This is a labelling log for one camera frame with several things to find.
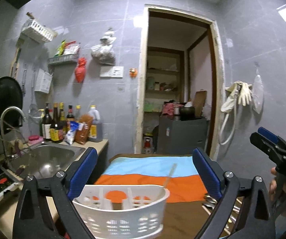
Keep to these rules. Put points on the white plastic utensil caddy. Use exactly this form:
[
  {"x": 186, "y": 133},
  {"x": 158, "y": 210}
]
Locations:
[{"x": 123, "y": 211}]

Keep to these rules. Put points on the orange wall hook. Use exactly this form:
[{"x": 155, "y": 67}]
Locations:
[{"x": 133, "y": 72}]

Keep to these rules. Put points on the metal wall shelf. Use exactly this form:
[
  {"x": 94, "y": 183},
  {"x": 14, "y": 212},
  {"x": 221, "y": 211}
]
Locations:
[{"x": 63, "y": 59}]

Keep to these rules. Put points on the red plastic bag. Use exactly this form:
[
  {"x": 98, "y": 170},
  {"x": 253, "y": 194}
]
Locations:
[{"x": 80, "y": 70}]

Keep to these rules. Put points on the rubber gloves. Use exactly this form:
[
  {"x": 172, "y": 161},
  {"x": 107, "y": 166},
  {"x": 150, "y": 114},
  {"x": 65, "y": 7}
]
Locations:
[{"x": 240, "y": 94}]

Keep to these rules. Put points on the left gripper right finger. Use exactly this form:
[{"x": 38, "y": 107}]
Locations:
[{"x": 254, "y": 218}]

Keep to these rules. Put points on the large oil jug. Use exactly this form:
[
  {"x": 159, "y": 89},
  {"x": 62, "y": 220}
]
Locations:
[{"x": 96, "y": 129}]

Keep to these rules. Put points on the striped towel cloth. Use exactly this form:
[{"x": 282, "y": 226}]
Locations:
[{"x": 184, "y": 215}]

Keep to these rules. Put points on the silver fork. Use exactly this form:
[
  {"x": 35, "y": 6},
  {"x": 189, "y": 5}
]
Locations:
[{"x": 210, "y": 204}]

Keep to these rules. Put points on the steel sink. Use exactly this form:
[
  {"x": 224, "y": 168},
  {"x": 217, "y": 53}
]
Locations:
[{"x": 41, "y": 160}]

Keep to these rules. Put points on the white hanging holder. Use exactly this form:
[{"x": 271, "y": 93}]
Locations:
[{"x": 43, "y": 82}]

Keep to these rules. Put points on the white wall basket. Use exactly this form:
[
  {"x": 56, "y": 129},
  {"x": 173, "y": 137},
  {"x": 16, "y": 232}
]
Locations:
[{"x": 37, "y": 32}]

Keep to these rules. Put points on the dark soy sauce bottle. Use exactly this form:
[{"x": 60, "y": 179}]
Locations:
[{"x": 56, "y": 129}]

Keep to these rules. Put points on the right hand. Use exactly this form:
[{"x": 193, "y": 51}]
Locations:
[{"x": 277, "y": 194}]

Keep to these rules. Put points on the black wok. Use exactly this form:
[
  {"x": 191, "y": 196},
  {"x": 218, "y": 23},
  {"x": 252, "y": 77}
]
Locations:
[{"x": 11, "y": 95}]

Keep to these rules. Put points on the grey cabinet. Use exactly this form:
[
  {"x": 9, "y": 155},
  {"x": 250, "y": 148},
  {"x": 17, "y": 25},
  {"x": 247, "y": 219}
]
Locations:
[{"x": 176, "y": 137}]

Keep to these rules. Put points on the brown snack packet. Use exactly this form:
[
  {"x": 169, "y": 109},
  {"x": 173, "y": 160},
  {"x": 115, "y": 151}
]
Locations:
[{"x": 84, "y": 126}]

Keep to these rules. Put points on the silver spoon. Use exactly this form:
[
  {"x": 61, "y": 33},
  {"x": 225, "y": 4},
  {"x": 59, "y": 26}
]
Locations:
[{"x": 209, "y": 197}]

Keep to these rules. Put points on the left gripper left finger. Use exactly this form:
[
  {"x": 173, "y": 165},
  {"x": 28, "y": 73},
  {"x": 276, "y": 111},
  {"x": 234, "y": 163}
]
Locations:
[{"x": 33, "y": 218}]

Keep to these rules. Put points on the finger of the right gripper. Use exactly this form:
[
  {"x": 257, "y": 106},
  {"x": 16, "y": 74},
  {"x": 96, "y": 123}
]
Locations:
[
  {"x": 268, "y": 135},
  {"x": 275, "y": 152}
]

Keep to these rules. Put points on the white plastic bag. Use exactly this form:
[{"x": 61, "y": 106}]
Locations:
[{"x": 103, "y": 53}]

